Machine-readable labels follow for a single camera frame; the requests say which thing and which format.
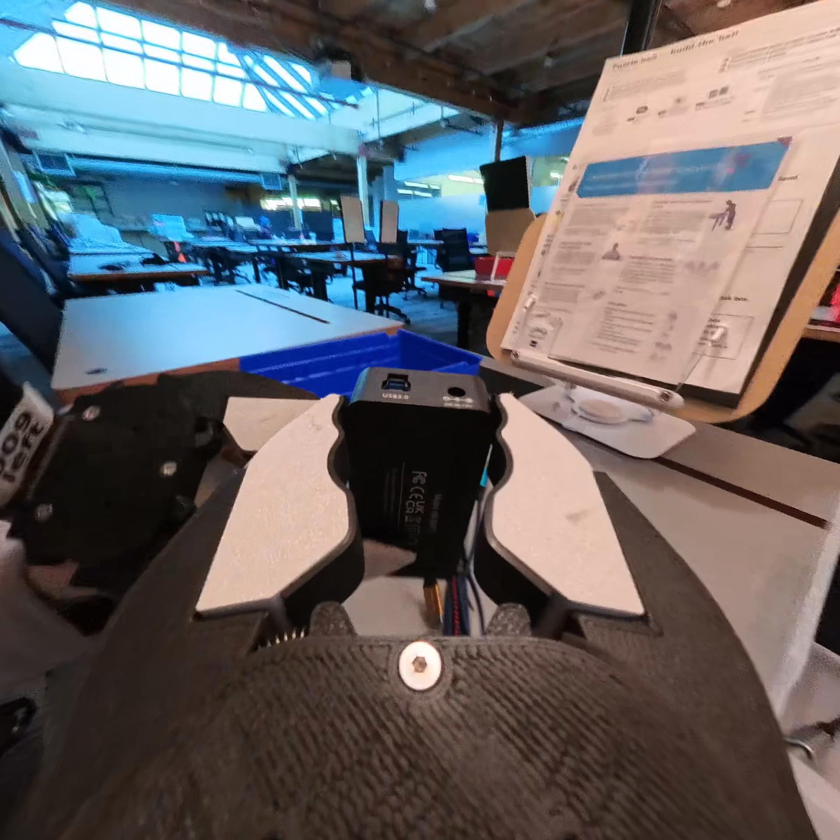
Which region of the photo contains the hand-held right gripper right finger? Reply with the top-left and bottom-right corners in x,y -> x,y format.
474,393 -> 645,619

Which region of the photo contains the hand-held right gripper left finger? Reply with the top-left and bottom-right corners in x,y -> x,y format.
195,393 -> 365,619

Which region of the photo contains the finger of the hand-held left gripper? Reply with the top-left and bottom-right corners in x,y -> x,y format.
221,396 -> 343,456

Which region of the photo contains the short black USB hub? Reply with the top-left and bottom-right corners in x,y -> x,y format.
340,366 -> 494,581

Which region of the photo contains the white wood-edged desk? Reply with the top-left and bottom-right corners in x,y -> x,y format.
51,283 -> 404,403

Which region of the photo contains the distant wood-edged desk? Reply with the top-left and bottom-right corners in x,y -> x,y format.
68,259 -> 207,293

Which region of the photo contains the wood-edged desk with red box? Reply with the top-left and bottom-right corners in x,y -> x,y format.
420,270 -> 505,349

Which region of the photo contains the blue plastic bin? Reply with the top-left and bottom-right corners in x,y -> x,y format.
238,329 -> 484,399

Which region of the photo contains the black swivel chair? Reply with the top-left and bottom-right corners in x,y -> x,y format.
354,250 -> 411,323

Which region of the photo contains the wooden backing board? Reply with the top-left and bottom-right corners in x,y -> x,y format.
485,211 -> 840,426

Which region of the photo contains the instruction sheet with blue banner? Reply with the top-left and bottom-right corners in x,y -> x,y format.
547,137 -> 795,387

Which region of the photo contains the black mesh chair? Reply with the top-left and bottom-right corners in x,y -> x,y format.
434,227 -> 474,273

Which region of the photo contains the beige cardboard board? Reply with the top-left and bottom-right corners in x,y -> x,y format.
484,209 -> 535,259

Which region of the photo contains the black monitor panel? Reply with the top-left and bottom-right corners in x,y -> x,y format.
478,156 -> 534,214

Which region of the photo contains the large white instruction sheet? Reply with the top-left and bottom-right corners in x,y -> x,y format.
500,0 -> 840,397

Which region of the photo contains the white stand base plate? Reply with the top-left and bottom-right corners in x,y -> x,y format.
520,383 -> 697,460

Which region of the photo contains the blue braided cable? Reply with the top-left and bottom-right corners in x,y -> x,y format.
460,453 -> 491,637

